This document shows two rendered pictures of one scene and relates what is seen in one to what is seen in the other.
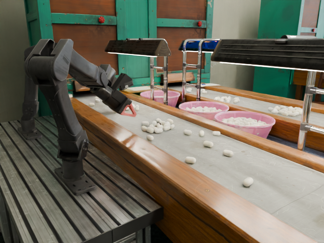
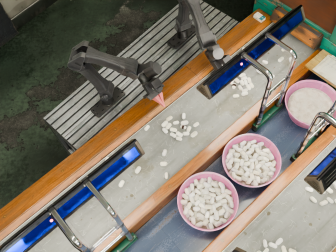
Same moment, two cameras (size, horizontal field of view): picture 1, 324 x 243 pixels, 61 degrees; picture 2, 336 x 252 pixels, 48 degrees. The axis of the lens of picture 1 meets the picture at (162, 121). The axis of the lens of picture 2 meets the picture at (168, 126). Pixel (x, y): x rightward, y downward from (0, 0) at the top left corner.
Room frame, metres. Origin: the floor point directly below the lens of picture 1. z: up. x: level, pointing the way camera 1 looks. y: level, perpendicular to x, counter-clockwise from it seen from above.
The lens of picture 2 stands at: (1.07, -0.87, 2.38)
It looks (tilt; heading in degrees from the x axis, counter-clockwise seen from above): 61 degrees down; 88
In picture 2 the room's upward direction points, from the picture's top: 8 degrees counter-clockwise
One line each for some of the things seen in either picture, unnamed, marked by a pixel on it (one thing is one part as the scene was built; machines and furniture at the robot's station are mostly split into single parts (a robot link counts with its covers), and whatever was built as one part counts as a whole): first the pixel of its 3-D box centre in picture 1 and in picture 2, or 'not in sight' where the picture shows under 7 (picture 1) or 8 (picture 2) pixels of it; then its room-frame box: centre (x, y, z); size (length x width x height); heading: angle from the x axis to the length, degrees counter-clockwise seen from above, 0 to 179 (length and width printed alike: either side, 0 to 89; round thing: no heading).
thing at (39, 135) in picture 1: (28, 125); (182, 31); (1.29, 0.65, 0.71); 0.20 x 0.07 x 0.08; 38
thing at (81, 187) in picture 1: (73, 168); (106, 98); (0.82, 0.29, 0.71); 0.20 x 0.07 x 0.08; 38
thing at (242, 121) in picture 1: (242, 129); (207, 203); (1.22, -0.37, 0.72); 0.24 x 0.24 x 0.06
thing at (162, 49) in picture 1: (132, 47); (254, 48); (1.53, 0.16, 1.08); 0.62 x 0.08 x 0.07; 32
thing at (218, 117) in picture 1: (243, 128); (207, 203); (1.22, -0.37, 0.72); 0.27 x 0.27 x 0.10
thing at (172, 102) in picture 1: (160, 100); (310, 106); (1.82, 0.01, 0.72); 0.27 x 0.27 x 0.10
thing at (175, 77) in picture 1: (178, 77); not in sight; (2.23, -0.13, 0.83); 0.30 x 0.06 x 0.07; 122
